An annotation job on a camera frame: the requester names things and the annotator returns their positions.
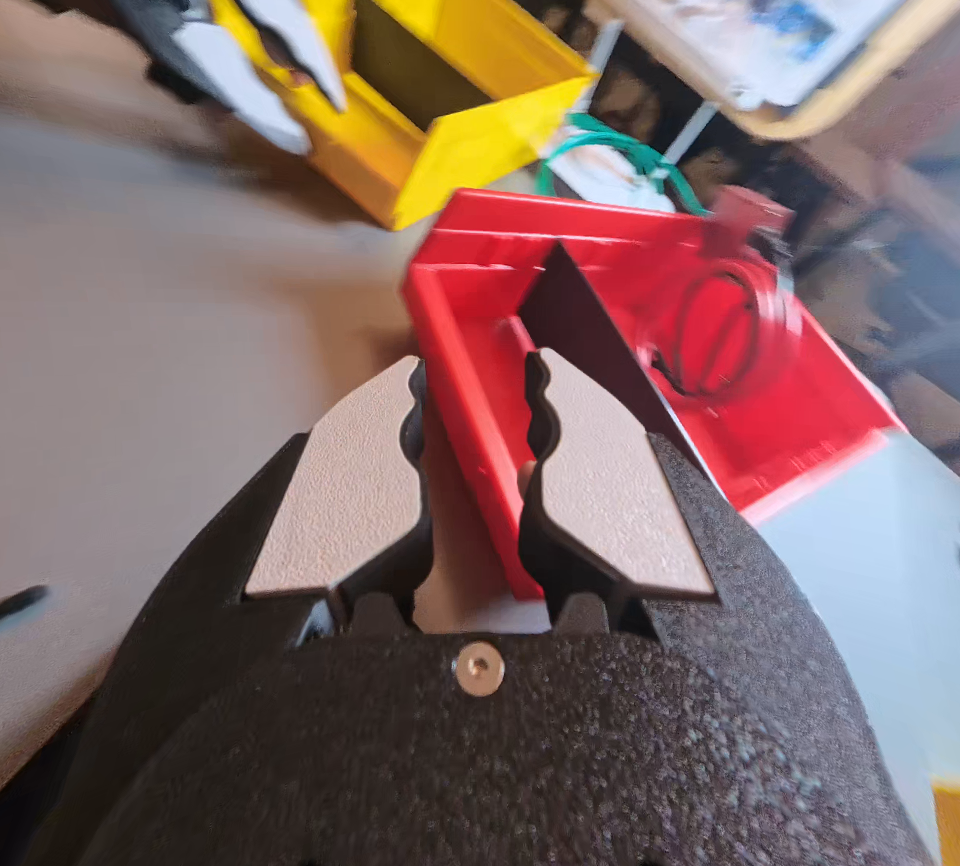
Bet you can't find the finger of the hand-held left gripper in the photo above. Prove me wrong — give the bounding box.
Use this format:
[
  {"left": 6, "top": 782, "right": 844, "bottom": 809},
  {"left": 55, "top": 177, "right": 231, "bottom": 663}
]
[
  {"left": 234, "top": 0, "right": 348, "bottom": 114},
  {"left": 172, "top": 22, "right": 313, "bottom": 157}
]

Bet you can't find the red plastic bin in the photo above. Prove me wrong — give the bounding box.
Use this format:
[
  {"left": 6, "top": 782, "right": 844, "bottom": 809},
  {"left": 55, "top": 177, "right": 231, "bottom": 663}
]
[{"left": 401, "top": 187, "right": 905, "bottom": 601}]

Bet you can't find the green ethernet cable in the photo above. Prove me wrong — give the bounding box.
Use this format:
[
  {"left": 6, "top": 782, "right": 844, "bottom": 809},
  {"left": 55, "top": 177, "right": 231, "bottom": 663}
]
[{"left": 536, "top": 112, "right": 711, "bottom": 218}]

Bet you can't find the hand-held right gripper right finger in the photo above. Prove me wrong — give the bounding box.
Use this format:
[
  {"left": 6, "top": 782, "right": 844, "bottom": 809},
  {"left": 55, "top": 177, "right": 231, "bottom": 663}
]
[{"left": 517, "top": 347, "right": 717, "bottom": 629}]

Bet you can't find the red metal port box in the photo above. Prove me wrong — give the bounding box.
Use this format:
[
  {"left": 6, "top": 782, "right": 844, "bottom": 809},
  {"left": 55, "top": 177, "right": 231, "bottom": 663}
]
[{"left": 708, "top": 185, "right": 798, "bottom": 260}]

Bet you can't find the white stand base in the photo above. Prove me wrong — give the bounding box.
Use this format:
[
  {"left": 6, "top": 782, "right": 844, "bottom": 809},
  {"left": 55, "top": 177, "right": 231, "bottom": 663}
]
[{"left": 546, "top": 146, "right": 676, "bottom": 213}]

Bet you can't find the instruction sheet on clipboard stand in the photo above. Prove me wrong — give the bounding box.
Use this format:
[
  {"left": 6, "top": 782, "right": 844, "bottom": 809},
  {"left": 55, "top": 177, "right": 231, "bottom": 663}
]
[{"left": 558, "top": 0, "right": 960, "bottom": 141}]

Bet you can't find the black ethernet cable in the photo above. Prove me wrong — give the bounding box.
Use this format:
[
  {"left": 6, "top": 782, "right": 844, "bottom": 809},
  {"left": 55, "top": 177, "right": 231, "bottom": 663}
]
[{"left": 648, "top": 258, "right": 805, "bottom": 400}]

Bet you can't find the yellow plastic bin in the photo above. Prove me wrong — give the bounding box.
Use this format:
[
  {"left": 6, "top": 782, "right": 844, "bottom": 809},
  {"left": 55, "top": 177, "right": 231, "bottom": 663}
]
[{"left": 208, "top": 0, "right": 599, "bottom": 231}]

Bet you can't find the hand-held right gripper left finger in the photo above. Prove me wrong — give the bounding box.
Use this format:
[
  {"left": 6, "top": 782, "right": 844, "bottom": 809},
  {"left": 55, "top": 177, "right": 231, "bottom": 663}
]
[{"left": 244, "top": 354, "right": 436, "bottom": 625}]

